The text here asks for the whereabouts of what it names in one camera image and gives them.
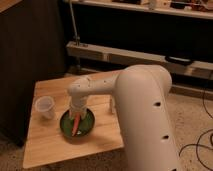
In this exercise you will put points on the grey metal pole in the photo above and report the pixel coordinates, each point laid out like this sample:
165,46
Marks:
76,36

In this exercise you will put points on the white bottle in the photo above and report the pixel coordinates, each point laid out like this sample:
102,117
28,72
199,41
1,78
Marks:
112,105

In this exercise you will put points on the translucent plastic cup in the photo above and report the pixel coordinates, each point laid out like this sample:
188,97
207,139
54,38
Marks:
45,106

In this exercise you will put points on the metal shelf rail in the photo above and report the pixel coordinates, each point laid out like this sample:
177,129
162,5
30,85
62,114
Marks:
126,57

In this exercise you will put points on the green bowl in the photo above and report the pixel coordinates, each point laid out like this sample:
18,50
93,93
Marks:
85,125

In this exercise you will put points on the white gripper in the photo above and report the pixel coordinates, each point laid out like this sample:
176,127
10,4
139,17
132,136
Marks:
78,105

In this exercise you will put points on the wooden shelf with clutter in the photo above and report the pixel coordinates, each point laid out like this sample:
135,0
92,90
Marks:
143,8

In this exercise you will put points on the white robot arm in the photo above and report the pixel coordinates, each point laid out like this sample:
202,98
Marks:
139,92

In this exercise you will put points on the orange pepper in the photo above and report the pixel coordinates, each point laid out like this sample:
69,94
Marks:
76,124

